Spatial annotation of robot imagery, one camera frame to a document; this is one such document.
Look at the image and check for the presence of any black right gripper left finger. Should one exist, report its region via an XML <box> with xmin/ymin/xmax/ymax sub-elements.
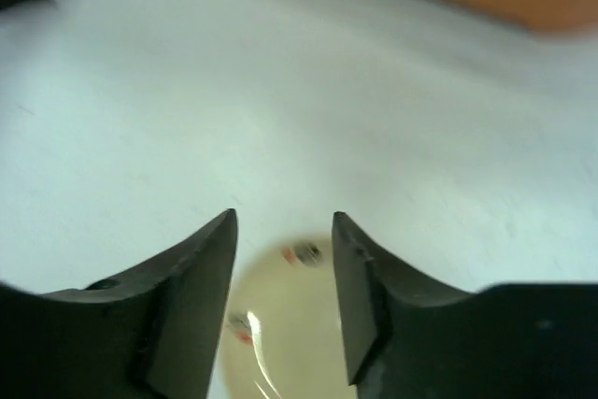
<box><xmin>1</xmin><ymin>209</ymin><xmax>238</xmax><ymax>398</ymax></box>

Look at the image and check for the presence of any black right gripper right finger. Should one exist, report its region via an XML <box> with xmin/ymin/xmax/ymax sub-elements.
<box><xmin>332</xmin><ymin>212</ymin><xmax>597</xmax><ymax>398</ymax></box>

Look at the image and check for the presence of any small cream patterned plate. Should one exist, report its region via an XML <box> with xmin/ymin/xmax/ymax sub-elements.
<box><xmin>219</xmin><ymin>235</ymin><xmax>357</xmax><ymax>399</ymax></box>

